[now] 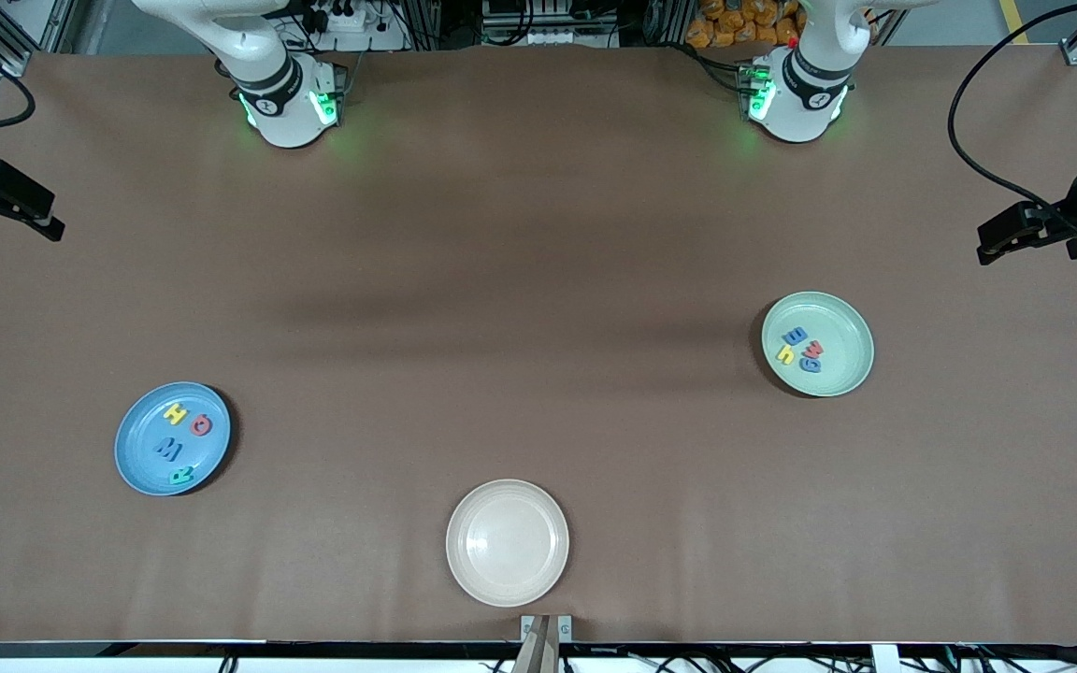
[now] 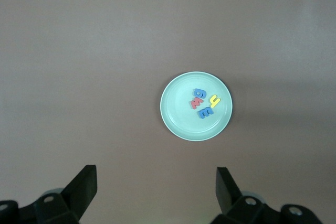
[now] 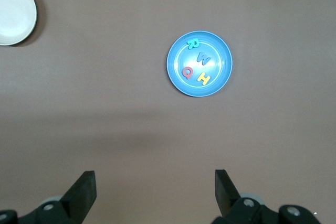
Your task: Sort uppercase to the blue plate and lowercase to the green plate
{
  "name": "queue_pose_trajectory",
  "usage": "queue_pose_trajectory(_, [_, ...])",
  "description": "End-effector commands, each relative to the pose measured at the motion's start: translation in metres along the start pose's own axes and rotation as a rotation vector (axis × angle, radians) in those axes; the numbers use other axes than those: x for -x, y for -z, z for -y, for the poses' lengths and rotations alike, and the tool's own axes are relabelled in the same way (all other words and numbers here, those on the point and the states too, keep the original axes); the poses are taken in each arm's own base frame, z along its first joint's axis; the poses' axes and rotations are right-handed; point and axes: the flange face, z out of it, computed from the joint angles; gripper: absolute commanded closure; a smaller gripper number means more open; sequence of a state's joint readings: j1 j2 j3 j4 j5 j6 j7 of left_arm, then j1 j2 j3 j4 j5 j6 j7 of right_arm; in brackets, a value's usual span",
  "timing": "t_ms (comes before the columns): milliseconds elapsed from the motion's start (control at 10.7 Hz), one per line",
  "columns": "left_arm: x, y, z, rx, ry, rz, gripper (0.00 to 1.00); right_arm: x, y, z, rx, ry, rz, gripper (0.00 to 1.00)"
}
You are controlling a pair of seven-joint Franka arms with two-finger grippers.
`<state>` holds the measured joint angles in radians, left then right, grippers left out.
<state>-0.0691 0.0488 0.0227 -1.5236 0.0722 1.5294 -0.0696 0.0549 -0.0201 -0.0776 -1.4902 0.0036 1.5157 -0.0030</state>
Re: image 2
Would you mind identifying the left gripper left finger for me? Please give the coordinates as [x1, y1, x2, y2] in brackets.
[0, 165, 98, 224]

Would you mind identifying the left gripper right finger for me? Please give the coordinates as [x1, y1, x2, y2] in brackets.
[211, 167, 322, 224]

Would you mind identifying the blue lowercase m letter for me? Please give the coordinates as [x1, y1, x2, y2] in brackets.
[198, 106, 215, 120]

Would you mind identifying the yellow lowercase h letter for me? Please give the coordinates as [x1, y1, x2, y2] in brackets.
[209, 94, 222, 109]

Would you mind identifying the red lowercase w letter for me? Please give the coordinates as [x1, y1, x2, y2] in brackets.
[190, 97, 205, 110]

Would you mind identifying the blue lowercase g letter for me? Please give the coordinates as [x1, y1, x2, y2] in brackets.
[193, 88, 207, 99]

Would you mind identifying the green plate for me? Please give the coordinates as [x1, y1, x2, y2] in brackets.
[160, 71, 234, 142]

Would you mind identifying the brown table cover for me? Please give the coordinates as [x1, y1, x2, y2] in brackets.
[0, 0, 336, 224]

